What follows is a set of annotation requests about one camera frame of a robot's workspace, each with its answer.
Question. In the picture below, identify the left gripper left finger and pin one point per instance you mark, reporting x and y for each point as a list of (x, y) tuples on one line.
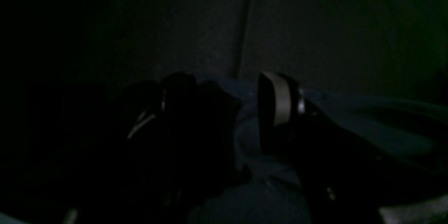
[(147, 115)]

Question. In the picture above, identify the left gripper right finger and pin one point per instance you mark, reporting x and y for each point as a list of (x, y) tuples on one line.
[(280, 100)]

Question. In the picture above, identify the dark navy t-shirt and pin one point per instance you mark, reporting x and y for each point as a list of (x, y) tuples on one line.
[(350, 159)]

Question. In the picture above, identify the black table cover cloth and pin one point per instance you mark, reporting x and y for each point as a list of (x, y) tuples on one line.
[(385, 47)]

